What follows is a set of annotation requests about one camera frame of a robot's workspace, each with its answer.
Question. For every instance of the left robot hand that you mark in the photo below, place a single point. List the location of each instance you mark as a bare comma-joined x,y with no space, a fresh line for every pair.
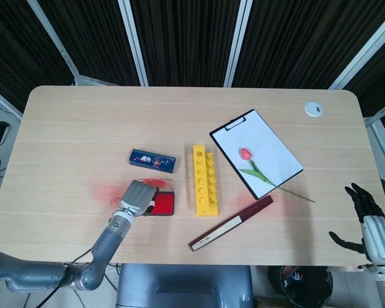
138,199

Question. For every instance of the black trash bin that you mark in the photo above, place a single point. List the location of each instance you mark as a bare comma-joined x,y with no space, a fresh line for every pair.
300,284

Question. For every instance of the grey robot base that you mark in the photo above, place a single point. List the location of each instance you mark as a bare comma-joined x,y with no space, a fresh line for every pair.
184,286

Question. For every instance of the black clipboard with white paper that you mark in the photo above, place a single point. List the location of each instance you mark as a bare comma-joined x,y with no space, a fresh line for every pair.
256,153

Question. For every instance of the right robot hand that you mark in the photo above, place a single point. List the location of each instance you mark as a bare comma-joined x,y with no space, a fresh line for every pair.
372,227

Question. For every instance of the yellow building block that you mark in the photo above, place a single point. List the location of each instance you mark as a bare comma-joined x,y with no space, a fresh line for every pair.
204,180

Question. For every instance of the blue patterned box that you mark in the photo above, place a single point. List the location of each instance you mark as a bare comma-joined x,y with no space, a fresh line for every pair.
151,160

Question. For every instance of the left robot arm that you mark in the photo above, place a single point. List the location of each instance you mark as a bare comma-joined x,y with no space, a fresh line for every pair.
67,266

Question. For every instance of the dark red folded fan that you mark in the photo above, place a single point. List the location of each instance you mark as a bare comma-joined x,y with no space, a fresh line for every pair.
231,223

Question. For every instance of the red ink pad case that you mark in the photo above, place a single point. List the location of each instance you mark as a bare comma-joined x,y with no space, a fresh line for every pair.
164,200

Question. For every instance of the artificial red tulip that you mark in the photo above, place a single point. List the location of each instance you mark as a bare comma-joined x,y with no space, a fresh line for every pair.
260,173

